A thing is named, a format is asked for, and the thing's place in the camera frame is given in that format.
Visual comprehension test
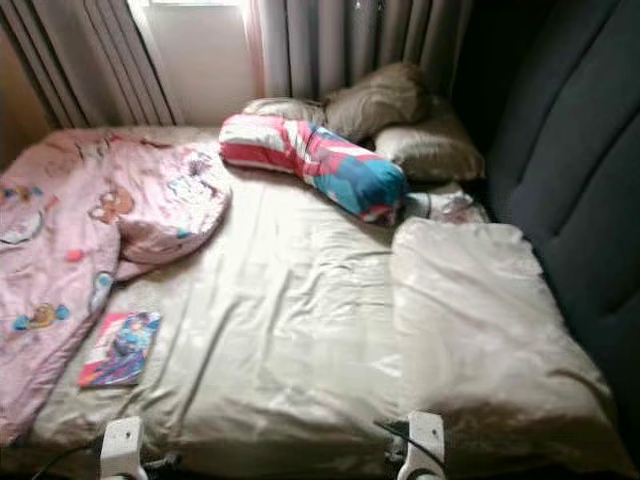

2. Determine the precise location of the dark blue padded headboard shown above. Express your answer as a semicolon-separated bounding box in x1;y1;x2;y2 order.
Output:
450;0;640;466

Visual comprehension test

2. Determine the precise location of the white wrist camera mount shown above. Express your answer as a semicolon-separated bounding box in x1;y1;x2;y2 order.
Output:
405;410;447;480
100;416;146;480

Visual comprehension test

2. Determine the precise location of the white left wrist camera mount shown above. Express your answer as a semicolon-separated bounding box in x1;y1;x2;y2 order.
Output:
100;416;146;480

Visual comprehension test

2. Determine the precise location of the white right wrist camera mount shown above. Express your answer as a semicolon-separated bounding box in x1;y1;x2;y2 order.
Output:
405;410;447;480

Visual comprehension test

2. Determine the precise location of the red white blue striped pillow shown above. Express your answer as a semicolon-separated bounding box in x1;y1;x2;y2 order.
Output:
218;113;409;225

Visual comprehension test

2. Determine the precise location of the pink cartoon print quilt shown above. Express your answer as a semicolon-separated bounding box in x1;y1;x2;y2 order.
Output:
0;135;233;446

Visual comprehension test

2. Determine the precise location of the white crumpled garment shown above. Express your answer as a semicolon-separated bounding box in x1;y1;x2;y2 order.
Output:
402;188;489;225

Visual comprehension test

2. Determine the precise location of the beige folded duvet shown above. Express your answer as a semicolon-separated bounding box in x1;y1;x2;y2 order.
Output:
390;218;636;476

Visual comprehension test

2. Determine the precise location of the grey striped curtain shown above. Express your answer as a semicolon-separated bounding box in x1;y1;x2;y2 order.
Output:
0;0;176;129
253;0;476;101

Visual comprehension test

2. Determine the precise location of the colourful comic book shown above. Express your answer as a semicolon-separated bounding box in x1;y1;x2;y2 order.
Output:
78;311;163;389

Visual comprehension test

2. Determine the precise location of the beige floral bed sheet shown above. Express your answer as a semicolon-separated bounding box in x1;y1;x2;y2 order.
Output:
20;125;631;479

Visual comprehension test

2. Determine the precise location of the bright window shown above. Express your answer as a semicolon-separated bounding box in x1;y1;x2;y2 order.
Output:
130;0;261;126

